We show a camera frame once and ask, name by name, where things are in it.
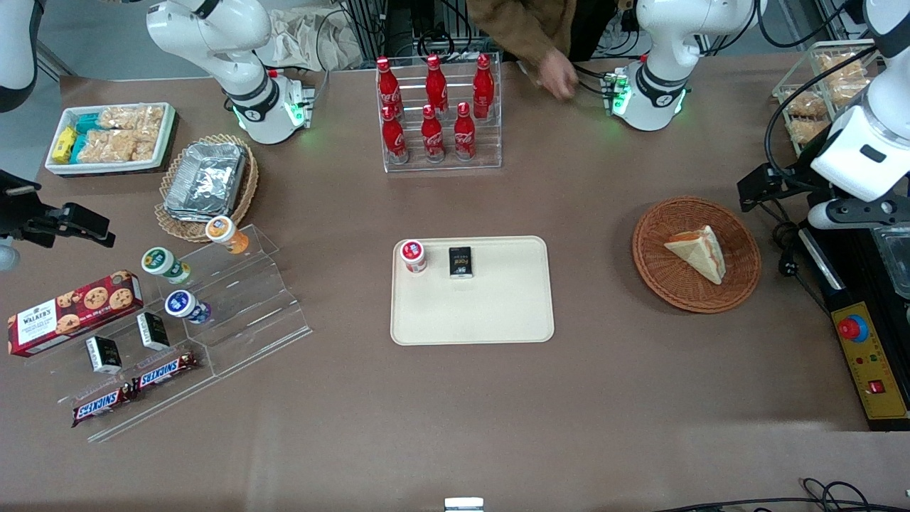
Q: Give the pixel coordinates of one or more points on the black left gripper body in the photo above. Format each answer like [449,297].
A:
[790,186]

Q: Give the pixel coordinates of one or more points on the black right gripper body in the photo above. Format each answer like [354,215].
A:
[18,211]

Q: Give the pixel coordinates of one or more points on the triangle sandwich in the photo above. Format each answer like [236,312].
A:
[700,254]

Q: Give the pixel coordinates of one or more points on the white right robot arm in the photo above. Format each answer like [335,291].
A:
[213,35]

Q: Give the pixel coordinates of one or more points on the brown jacket forearm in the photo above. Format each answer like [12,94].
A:
[519,25]

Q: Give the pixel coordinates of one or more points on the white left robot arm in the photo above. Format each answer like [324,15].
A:
[661,43]

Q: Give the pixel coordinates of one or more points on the round brown wicker basket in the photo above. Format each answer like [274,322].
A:
[661,277]

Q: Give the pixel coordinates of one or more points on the oval tan wicker basket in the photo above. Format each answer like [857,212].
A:
[245,192]

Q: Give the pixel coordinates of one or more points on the cream plastic tray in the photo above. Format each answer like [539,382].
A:
[490,306]

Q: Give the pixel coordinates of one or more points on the person's bare hand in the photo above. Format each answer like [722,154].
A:
[558,75]

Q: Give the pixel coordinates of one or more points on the teal snack pack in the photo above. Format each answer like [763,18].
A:
[89,124]
[79,149]

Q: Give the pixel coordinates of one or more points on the yellow snack pack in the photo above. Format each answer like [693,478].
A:
[64,144]

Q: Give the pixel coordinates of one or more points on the clear rice cracker bag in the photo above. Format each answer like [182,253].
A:
[131,117]
[117,146]

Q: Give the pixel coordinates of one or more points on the green lid yogurt cup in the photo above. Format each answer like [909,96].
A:
[162,263]

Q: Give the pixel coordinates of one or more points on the red Walkers cookie box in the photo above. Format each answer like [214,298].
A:
[71,313]

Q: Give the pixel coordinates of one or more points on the black equipment base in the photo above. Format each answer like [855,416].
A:
[853,270]

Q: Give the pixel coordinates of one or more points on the clear acrylic bread bin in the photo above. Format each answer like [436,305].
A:
[803,82]

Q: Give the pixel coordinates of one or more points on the clear plastic container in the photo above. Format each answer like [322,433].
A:
[894,259]

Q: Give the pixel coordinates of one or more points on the white plastic snack bin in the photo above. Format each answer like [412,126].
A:
[167,131]

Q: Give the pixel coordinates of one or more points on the small black snack packet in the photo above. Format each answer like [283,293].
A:
[104,354]
[153,331]
[461,262]

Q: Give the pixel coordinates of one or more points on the blue lid yogurt cup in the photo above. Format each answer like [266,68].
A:
[185,306]

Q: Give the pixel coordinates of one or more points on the stacked aluminium foil trays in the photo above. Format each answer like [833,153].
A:
[206,179]

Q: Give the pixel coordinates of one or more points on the orange lid yogurt cup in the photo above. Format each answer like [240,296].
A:
[224,232]

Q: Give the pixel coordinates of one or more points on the brown Snickers bar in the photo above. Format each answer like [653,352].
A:
[165,371]
[103,405]

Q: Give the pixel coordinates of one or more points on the clear acrylic stepped stand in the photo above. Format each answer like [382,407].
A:
[249,313]

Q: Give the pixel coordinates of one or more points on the yellow emergency stop box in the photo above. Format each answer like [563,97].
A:
[871,363]

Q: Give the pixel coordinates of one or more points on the clear acrylic bottle rack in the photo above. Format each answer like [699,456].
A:
[487,153]

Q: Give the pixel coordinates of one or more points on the red cola bottle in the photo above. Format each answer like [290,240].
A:
[436,82]
[388,85]
[464,135]
[394,139]
[432,136]
[483,85]

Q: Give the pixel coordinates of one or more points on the crumpled white plastic bag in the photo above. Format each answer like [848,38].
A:
[313,39]

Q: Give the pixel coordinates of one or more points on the red lid yogurt cup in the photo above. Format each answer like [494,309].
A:
[413,254]

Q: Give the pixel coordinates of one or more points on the small white box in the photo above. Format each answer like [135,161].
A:
[463,505]

